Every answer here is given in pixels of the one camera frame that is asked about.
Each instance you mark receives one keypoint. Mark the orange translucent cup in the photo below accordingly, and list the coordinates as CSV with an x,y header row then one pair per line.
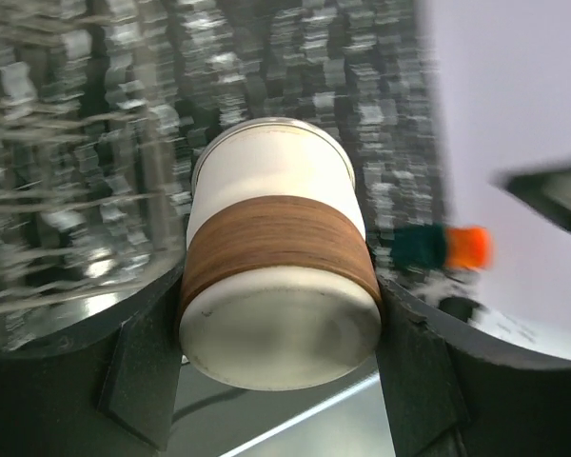
x,y
469,247

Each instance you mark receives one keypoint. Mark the dark green mug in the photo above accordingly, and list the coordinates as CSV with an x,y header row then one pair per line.
x,y
419,246

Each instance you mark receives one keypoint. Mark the grey wire dish rack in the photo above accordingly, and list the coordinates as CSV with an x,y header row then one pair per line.
x,y
89,194

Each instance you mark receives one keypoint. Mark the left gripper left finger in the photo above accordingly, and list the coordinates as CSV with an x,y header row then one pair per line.
x,y
105,386

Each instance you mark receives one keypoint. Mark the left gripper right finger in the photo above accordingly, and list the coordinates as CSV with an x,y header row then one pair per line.
x,y
452,390

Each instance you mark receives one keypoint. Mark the white steel tumbler brown band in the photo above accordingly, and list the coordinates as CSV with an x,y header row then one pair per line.
x,y
279,291

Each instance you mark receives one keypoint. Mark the black marble pattern mat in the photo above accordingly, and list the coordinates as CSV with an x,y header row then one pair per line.
x,y
352,68

